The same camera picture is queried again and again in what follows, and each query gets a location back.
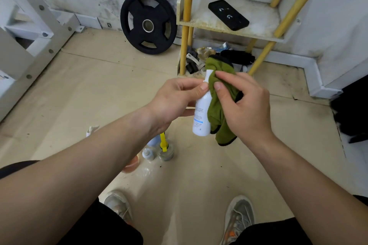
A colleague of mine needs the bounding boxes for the person's left forearm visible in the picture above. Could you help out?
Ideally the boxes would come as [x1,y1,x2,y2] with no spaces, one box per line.
[0,107,167,245]

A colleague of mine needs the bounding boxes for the white plastic scoop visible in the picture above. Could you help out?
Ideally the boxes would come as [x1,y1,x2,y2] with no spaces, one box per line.
[186,52,202,66]

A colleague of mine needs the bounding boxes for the white spray bottle teal label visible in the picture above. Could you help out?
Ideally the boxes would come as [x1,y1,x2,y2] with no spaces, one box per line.
[85,125,100,138]

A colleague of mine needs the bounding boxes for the person's left hand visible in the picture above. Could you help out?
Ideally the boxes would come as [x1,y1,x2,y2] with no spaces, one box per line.
[146,77,210,137]

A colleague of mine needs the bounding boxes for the green microfibre cloth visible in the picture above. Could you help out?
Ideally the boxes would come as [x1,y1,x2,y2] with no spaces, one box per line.
[204,54,245,147]

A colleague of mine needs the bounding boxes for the pale blue bottle white sprayer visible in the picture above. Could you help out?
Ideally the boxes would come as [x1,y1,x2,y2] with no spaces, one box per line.
[147,134,162,148]

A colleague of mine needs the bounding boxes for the blue white packet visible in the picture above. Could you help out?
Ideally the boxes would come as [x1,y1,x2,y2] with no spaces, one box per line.
[214,41,231,53]

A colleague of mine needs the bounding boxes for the black clip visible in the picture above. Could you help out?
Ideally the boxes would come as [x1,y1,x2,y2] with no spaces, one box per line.
[185,62,200,75]

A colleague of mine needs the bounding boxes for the clear bottle yellow green sprayer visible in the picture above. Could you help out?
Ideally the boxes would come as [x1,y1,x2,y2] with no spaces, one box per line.
[157,131,175,162]

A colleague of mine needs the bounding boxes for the person's left grey shoe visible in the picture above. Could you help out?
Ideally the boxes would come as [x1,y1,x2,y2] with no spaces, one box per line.
[103,190,134,225]

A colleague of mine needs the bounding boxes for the person's right hand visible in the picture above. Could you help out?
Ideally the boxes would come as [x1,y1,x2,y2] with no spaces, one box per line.
[213,70,276,147]

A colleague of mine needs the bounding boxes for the white metal rack frame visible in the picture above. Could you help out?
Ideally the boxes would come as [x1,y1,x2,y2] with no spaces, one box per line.
[0,0,85,124]

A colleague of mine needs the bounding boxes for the person's right forearm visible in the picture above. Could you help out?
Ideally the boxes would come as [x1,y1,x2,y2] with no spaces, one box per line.
[251,136,368,245]

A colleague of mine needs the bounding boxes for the tan fuzzy glove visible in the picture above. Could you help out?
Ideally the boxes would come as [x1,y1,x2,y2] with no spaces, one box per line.
[196,46,217,62]

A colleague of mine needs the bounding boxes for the orange spray bottle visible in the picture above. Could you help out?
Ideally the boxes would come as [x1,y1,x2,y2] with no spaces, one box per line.
[121,154,140,175]

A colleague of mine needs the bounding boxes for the black phone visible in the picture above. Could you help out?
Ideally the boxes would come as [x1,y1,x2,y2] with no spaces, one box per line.
[208,0,250,32]

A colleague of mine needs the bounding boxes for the black shorts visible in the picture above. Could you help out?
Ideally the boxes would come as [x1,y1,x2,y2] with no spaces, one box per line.
[0,160,368,245]

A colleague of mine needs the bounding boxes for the person's grey shoe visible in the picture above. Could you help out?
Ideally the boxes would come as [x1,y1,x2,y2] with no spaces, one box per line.
[219,194,256,245]
[103,190,134,225]

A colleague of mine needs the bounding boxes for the small white bottle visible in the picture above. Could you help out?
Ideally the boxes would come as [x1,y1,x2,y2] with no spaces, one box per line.
[141,147,156,162]
[192,69,214,137]

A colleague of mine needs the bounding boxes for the person's right grey shoe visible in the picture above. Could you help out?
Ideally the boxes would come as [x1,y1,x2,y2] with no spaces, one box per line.
[219,194,256,245]

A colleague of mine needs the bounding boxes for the white shelf yellow poles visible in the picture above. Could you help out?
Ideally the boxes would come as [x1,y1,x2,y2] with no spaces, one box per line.
[176,0,334,78]

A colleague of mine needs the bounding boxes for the black weight plate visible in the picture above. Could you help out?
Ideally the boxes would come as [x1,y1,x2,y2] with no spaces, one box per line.
[120,0,178,55]

